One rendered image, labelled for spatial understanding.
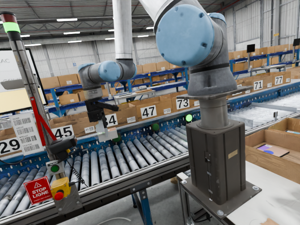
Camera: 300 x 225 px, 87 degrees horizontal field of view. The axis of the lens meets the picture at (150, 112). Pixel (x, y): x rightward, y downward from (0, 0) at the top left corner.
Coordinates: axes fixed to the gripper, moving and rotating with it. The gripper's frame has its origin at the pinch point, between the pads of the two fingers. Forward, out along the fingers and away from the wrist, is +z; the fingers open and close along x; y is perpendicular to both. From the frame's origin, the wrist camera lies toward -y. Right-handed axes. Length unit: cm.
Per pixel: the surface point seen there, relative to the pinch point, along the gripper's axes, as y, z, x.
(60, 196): 27.1, 20.9, 11.4
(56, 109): 127, 31, -470
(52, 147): 25.4, -2.1, 6.8
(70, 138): 17.4, -3.5, 4.7
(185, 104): -87, 10, -62
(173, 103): -73, 7, -62
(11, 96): 39.5, -27.7, -7.9
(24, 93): 34.7, -27.8, -9.8
